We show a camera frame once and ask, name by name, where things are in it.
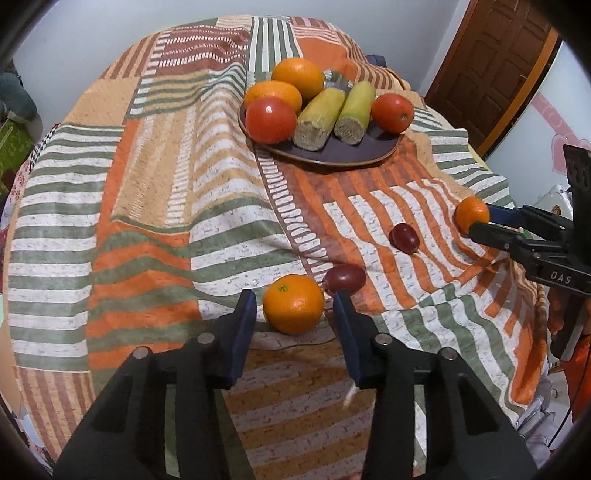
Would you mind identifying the white crumpled cloth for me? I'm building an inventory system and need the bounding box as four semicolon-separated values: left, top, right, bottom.
516;364;575;464

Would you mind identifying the person's right hand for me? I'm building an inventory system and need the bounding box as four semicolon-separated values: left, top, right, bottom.
547;286;565;345

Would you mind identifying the yellow sugarcane piece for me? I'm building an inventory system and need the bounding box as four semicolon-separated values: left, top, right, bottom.
292;88;348;152
334;81;376;146

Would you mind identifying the dark purple plate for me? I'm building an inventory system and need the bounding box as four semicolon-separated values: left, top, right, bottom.
238;90;400;167

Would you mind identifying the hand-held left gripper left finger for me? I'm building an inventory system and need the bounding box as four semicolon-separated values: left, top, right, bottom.
53;290;257;480

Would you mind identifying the small tangerine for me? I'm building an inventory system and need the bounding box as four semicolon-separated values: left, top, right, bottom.
455;196;491;238
262;274;326;335

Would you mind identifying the white heart-print wardrobe door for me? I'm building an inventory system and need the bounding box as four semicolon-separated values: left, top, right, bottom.
485;39;591;199

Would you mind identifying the grey plush toy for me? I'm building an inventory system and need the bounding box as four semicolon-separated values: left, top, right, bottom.
0;73;38;121

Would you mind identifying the red tomato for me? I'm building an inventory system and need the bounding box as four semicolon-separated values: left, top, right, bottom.
370;93;415;134
245;97;297;145

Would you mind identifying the large orange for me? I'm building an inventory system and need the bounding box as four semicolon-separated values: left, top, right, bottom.
271;58;325;101
244;80;303;114

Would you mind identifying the small dark red jujube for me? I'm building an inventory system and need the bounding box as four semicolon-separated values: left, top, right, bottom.
388;223;421;255
323;264;367;296

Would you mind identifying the striped patchwork blanket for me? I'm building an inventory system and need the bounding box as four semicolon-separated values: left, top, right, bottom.
9;15;551;480

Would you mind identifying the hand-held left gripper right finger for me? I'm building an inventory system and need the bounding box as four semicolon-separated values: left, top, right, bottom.
333;291;539;480

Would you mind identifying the green storage box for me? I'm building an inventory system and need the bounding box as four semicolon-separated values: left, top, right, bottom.
0;119;36;197

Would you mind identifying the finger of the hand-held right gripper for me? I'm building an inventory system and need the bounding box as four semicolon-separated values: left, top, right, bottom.
468;222;570;268
486;204;574;232

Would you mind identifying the brown wooden door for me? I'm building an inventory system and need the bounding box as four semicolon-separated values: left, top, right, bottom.
424;0;563;158

